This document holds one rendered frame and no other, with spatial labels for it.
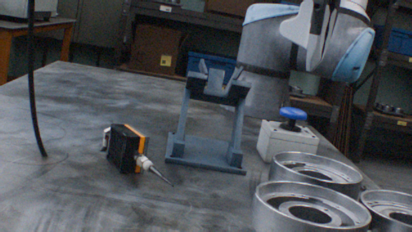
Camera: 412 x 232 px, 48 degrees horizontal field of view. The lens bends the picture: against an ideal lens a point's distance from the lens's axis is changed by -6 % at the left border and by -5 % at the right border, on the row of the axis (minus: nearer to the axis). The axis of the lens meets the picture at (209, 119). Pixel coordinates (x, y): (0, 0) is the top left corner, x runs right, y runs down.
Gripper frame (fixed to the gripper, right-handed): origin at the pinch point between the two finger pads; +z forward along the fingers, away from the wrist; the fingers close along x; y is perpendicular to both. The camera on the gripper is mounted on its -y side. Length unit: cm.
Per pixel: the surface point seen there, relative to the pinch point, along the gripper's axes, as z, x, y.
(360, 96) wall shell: 41, -414, 53
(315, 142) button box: 10.7, -1.9, -1.8
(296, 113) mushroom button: 7.5, -1.8, 1.7
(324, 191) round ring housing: 11.0, 18.0, -8.1
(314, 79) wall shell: 34, -389, 96
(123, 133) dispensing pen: 10.5, 21.7, 13.2
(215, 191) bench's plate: 14.7, 17.7, 3.1
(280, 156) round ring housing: 11.1, 9.5, -0.7
